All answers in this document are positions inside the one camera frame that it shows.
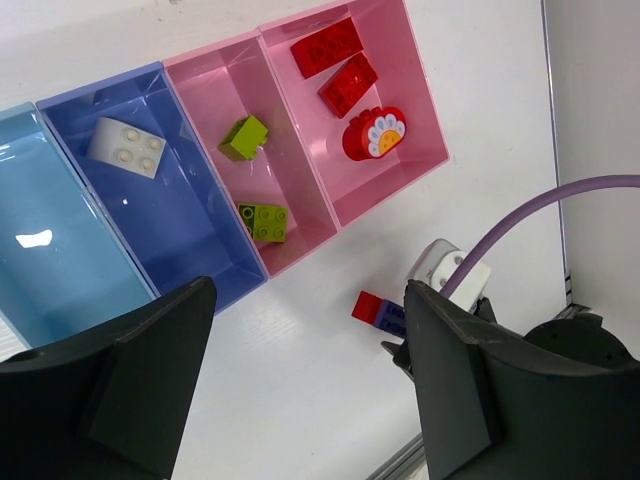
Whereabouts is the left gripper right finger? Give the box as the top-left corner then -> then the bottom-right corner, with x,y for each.
404,280 -> 639,479

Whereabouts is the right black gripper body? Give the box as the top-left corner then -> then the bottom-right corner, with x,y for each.
381,297 -> 633,380

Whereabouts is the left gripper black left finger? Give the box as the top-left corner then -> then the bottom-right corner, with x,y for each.
1,277 -> 216,479

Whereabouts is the blue lego brick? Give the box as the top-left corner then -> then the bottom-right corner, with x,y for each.
374,300 -> 406,339

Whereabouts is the white lego brick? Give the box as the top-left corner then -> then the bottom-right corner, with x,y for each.
86,117 -> 166,179

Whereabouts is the red white lego piece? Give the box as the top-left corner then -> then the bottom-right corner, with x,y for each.
342,106 -> 407,161

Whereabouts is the yellow green lego block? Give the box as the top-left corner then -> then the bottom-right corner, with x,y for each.
218,115 -> 269,161

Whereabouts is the red lego brick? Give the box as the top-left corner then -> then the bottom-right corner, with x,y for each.
318,52 -> 378,118
290,18 -> 363,79

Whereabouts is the light blue bin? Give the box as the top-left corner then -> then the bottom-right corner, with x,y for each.
1,103 -> 156,347

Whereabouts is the dark blue bin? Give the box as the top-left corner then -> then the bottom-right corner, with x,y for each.
36,62 -> 267,311

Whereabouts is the large pink bin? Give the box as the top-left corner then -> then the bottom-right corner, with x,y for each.
259,1 -> 448,227

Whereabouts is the small pink bin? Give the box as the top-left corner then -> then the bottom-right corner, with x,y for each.
163,30 -> 337,277

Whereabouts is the aluminium right side rail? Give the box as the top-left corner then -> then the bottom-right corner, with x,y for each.
539,0 -> 604,321

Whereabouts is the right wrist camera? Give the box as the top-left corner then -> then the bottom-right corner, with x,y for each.
406,238 -> 491,313

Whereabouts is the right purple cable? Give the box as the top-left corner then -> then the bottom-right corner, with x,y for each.
439,173 -> 640,299

